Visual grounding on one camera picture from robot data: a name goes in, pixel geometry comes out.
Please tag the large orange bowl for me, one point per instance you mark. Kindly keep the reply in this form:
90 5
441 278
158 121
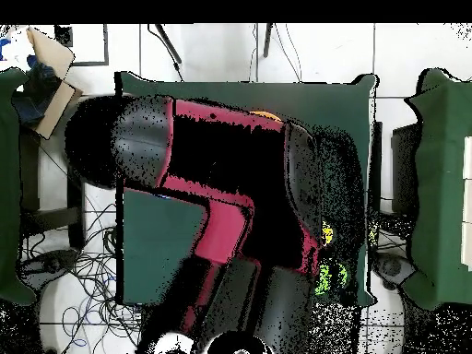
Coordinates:
265 115

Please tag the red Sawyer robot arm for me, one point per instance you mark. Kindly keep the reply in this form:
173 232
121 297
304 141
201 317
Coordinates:
225 228

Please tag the dark green table cloth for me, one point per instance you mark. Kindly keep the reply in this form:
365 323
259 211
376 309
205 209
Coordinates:
162 250

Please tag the yellow cup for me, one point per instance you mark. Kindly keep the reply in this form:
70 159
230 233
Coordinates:
326 233

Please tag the small green bowl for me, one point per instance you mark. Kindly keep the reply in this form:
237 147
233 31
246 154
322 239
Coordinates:
324 280

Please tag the black tripod leg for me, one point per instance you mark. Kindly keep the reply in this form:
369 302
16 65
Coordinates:
169 46
267 40

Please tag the cardboard box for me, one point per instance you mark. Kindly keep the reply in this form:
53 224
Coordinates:
55 107

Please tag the green cloth side table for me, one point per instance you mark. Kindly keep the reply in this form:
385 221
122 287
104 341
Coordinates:
438 184
9 184

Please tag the dark blue cloth bundle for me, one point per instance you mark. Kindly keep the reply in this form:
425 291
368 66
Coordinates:
35 99

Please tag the white box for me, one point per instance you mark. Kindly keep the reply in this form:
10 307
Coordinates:
468 202

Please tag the black stool frame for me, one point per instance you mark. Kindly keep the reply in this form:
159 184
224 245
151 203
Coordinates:
75 228

